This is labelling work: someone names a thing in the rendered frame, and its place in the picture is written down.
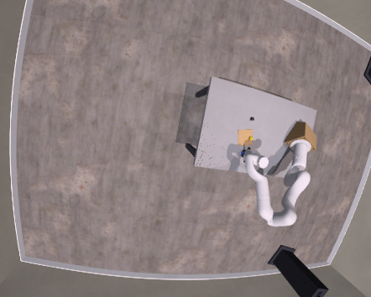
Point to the tan mat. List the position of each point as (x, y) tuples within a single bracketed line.
[(243, 137)]

